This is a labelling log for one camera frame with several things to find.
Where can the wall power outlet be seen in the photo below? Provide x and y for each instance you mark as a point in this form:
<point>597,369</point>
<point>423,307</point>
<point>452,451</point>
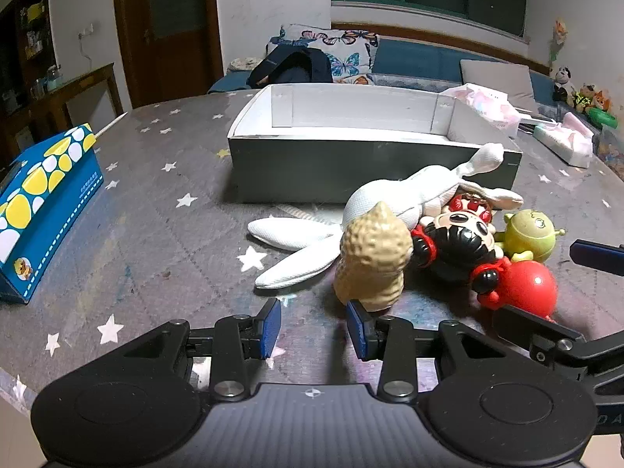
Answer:
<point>87,31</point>

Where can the grey pillow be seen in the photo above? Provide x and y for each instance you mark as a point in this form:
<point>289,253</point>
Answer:
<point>502,83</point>

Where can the brown wooden door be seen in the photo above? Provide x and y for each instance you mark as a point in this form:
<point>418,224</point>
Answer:
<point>168,24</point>

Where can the green plastic toy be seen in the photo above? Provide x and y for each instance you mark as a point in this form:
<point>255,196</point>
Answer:
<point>604,118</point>

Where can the pink tissue pack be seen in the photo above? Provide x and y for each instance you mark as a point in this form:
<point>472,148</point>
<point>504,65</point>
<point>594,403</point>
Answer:
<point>565,141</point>

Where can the blue and yellow tissue box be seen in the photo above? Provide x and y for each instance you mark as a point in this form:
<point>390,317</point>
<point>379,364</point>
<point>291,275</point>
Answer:
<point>44,190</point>

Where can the thin white stick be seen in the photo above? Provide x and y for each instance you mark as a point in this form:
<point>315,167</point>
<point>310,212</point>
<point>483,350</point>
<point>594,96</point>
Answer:
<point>111,124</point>

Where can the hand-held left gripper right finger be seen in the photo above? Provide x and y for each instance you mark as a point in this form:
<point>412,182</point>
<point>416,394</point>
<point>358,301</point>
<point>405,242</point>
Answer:
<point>356,332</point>

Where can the grey and white cardboard box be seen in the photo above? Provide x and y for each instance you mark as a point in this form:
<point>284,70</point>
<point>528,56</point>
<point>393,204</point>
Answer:
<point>341,168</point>

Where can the small plush toys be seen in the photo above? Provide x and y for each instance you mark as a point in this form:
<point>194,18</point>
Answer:
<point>592,97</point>

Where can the dark wooden shelf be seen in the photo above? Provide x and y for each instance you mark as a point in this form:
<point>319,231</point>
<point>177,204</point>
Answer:
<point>27,34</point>

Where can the wooden side desk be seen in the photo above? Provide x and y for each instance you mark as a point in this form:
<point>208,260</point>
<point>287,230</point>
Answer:
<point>83,85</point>

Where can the pink plastic bag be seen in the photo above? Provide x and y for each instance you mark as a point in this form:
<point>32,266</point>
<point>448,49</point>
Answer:
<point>487,105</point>

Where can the panda plush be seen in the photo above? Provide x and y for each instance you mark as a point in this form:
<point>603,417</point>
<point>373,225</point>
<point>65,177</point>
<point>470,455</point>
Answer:
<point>562,80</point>

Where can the dark backpack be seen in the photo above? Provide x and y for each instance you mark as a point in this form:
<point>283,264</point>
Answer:
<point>292,68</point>

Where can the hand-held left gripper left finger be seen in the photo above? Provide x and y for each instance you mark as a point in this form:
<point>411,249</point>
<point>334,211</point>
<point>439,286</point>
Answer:
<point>270,327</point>

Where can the white plush rabbit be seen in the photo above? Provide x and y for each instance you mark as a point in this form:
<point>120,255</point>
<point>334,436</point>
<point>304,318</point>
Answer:
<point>376,201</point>

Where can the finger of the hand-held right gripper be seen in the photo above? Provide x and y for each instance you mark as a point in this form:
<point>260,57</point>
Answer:
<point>597,255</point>
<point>526,326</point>

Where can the butterfly print pillow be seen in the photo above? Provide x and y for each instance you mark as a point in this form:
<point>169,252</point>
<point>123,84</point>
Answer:
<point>348,53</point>

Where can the green monster toy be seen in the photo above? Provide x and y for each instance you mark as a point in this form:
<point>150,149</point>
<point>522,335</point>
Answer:
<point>531,236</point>

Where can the blue sofa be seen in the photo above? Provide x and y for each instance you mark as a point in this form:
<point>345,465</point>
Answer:
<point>414,61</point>

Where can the wall flower decoration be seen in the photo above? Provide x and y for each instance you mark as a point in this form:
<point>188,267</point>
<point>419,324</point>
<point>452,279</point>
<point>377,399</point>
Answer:
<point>559,36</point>

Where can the tan peanut toy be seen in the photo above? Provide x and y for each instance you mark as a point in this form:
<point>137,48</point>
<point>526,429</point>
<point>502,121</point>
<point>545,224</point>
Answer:
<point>373,258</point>

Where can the clear box of toys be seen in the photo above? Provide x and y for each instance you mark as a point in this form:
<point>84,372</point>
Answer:
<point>613,153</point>

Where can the grey star-print tablecloth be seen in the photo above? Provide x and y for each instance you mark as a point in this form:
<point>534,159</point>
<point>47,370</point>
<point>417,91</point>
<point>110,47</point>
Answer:
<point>161,234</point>

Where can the red black-haired doll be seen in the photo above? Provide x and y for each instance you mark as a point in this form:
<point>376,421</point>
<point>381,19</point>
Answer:
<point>458,240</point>

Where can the cream knitted hat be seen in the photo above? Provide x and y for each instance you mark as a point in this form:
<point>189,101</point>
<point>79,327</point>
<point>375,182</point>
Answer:
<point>245,63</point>

